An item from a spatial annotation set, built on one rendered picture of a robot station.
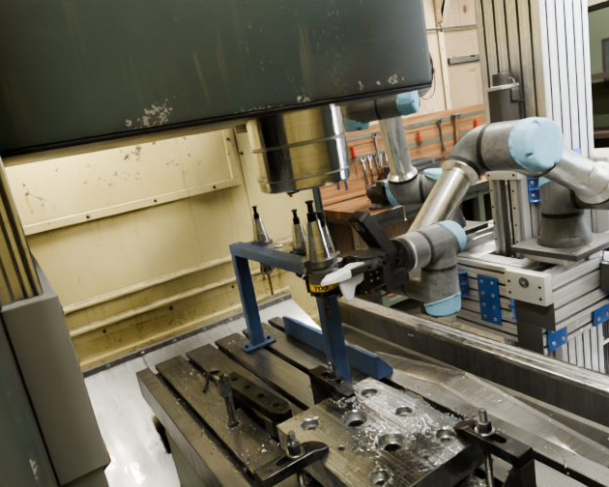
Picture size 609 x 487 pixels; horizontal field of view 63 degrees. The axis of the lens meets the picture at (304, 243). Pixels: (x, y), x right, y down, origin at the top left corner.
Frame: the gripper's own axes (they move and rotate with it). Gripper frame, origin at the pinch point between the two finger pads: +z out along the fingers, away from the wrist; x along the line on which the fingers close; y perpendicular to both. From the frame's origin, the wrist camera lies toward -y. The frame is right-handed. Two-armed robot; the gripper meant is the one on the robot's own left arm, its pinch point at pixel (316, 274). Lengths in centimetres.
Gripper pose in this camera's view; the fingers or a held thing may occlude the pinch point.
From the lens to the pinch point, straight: 88.5
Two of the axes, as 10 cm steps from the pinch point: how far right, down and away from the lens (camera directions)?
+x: -5.3, -1.0, 8.4
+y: 1.7, 9.6, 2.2
